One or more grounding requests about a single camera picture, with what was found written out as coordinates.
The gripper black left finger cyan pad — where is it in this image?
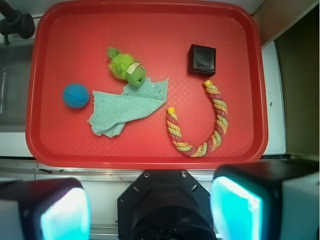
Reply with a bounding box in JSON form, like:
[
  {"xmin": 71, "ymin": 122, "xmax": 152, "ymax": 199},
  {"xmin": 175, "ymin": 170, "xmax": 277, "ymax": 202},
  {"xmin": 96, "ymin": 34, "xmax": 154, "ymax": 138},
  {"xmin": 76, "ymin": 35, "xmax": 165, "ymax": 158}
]
[{"xmin": 0, "ymin": 178, "xmax": 92, "ymax": 240}]

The black square box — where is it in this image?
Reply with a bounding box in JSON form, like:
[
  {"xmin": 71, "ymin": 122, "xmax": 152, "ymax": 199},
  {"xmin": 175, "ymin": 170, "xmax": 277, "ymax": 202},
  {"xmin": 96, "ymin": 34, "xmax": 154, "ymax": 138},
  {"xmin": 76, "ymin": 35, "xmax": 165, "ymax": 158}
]
[{"xmin": 188, "ymin": 44, "xmax": 217, "ymax": 77}]

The blue rubber ball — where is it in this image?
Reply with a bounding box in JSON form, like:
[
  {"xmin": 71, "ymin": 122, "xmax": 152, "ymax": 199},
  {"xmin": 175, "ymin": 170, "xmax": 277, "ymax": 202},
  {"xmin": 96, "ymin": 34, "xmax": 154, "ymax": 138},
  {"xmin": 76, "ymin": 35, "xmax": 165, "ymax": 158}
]
[{"xmin": 62, "ymin": 83, "xmax": 90, "ymax": 109}]

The teal cloth rag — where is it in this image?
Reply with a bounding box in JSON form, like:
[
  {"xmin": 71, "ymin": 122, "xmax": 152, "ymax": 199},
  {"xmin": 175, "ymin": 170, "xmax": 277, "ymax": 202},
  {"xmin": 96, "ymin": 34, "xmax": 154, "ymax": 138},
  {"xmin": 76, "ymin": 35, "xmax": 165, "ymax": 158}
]
[{"xmin": 88, "ymin": 77, "xmax": 169, "ymax": 138}]

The green plush toy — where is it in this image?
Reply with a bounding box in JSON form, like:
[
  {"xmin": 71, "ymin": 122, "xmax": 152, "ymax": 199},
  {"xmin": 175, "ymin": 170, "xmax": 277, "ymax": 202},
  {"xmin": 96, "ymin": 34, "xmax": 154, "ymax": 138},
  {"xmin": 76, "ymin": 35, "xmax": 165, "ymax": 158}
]
[{"xmin": 107, "ymin": 47, "xmax": 146, "ymax": 87}]

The red plastic tray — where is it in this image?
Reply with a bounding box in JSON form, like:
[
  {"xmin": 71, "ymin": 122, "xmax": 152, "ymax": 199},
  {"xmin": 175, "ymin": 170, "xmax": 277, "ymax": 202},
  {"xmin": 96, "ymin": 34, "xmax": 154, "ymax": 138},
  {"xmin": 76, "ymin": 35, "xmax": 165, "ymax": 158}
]
[{"xmin": 26, "ymin": 0, "xmax": 268, "ymax": 169}]

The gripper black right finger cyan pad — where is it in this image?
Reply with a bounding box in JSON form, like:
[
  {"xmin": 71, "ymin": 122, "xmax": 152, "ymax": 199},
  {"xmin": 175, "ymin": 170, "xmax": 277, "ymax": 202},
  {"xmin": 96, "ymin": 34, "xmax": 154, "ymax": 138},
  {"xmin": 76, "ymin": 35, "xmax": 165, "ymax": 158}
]
[{"xmin": 209, "ymin": 159, "xmax": 320, "ymax": 240}]

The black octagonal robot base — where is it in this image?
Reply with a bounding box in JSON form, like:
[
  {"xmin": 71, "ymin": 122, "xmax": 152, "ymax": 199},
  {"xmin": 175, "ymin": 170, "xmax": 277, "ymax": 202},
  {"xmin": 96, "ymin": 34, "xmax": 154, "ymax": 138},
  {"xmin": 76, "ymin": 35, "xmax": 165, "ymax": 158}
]
[{"xmin": 117, "ymin": 170, "xmax": 217, "ymax": 240}]

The multicoloured twisted rope toy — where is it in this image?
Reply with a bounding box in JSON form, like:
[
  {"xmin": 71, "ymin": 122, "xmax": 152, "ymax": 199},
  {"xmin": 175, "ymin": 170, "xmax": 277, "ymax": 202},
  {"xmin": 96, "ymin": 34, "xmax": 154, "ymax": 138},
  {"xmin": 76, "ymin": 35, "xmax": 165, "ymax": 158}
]
[{"xmin": 166, "ymin": 79, "xmax": 229, "ymax": 158}]

